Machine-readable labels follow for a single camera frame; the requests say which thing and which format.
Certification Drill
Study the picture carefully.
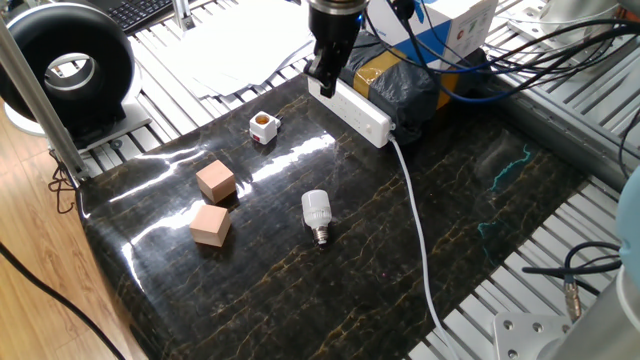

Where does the black ring-shaped device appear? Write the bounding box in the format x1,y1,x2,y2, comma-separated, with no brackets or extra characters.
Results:
0,2,154,154

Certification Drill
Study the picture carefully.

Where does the black floor cable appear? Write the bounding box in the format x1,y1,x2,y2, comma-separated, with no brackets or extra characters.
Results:
0,241,127,360

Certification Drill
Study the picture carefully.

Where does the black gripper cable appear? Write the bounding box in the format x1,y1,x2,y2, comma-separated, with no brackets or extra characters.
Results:
362,0,640,105

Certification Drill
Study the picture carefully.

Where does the white plug-in bulb holder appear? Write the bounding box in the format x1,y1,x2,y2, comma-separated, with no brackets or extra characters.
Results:
248,111,282,146

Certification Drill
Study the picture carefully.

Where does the silver robot mounting plate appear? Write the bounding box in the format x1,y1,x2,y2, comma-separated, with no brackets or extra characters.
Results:
493,311,571,360

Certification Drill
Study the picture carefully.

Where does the white LED bulb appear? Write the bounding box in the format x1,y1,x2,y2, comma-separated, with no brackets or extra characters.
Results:
300,189,334,246

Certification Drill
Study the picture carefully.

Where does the white and blue cardboard box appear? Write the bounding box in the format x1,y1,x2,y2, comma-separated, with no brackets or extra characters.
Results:
367,0,500,69

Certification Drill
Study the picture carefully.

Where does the black keyboard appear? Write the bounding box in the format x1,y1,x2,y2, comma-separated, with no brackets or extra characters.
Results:
106,0,175,35

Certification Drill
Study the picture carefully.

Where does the black wrapped package yellow tape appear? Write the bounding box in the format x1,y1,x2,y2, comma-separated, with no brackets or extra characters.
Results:
339,30,494,147

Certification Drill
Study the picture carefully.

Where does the white power strip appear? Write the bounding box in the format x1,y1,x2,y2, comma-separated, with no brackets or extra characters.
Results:
306,74,395,150

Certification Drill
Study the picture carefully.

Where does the white power strip cable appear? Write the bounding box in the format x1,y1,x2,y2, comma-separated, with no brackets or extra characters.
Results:
387,135,464,360

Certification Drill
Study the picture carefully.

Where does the grey metal cylinder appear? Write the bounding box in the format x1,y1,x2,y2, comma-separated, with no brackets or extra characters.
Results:
509,0,640,84

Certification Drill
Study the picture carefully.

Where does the wooden cube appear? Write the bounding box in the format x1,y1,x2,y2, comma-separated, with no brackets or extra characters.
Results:
195,159,237,205
188,204,233,249

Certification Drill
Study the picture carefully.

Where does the aluminium frame post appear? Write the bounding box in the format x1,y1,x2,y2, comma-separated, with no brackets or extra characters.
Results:
0,19,92,185
171,0,197,32

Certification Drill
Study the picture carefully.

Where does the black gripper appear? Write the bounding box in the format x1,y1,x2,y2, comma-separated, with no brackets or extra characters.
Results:
303,3,365,100

